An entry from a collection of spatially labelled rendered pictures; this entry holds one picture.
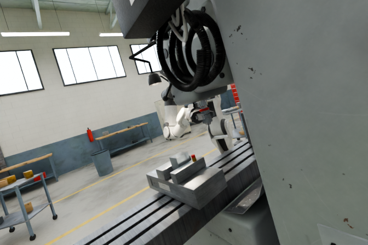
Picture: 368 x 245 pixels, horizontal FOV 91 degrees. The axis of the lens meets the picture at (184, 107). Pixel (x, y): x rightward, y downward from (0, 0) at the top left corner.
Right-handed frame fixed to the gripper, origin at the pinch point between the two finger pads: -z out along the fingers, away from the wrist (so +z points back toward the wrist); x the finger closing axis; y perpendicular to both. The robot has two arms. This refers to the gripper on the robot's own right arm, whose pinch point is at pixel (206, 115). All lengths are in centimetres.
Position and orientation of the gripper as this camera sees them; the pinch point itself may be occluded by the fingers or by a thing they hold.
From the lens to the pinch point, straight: 84.0
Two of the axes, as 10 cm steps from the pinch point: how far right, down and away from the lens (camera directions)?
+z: -2.9, 0.4, 9.6
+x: 9.2, -2.8, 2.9
